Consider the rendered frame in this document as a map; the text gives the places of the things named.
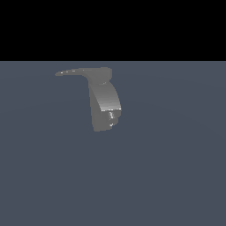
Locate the grey faucet body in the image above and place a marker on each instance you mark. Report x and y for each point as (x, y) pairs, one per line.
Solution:
(104, 98)

